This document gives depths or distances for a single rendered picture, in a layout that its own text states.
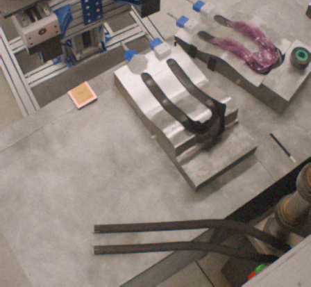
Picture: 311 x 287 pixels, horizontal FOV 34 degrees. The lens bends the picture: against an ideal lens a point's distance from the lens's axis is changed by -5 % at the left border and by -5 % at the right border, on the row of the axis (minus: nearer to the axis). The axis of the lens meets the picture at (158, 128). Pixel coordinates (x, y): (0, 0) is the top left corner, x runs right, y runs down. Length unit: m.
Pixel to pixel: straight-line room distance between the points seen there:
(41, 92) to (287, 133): 1.30
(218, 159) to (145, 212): 0.30
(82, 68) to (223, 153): 1.16
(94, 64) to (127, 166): 1.02
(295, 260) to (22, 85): 1.94
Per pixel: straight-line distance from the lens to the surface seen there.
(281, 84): 1.86
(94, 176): 1.77
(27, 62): 2.77
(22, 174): 1.82
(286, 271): 1.03
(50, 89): 2.65
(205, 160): 1.73
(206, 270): 2.50
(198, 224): 1.61
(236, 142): 1.77
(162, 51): 1.86
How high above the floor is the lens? 2.45
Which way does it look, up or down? 64 degrees down
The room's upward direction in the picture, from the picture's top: 2 degrees clockwise
